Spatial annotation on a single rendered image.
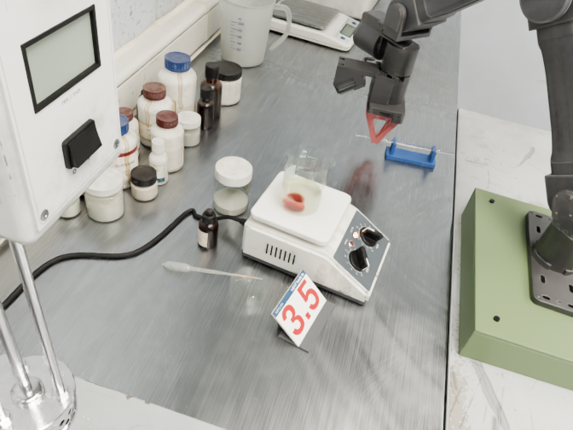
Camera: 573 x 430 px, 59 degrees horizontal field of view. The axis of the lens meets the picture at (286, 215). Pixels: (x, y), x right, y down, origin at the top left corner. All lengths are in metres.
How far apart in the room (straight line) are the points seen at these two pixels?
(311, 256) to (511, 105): 1.62
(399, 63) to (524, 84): 1.30
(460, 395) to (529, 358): 0.10
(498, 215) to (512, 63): 1.31
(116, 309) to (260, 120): 0.53
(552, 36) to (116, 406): 0.69
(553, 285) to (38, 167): 0.72
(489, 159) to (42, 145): 1.03
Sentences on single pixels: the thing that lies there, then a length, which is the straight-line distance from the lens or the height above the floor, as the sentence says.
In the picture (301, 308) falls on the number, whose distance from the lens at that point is 0.70.
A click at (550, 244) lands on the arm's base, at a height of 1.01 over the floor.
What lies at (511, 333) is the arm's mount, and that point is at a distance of 0.73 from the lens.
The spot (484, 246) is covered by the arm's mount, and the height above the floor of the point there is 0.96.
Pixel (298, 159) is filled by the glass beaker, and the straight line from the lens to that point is 0.73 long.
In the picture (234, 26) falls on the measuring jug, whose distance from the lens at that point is 1.24.
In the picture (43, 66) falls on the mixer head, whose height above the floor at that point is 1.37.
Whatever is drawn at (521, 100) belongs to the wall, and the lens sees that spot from 2.22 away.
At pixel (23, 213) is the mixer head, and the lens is 0.22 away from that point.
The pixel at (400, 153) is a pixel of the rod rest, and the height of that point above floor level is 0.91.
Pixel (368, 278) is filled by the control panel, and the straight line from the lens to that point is 0.74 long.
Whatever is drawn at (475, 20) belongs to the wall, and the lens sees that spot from 2.09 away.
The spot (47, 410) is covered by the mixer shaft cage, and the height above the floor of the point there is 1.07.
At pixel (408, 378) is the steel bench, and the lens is 0.70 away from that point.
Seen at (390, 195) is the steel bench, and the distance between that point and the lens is 0.95.
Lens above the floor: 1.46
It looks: 41 degrees down
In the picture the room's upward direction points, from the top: 11 degrees clockwise
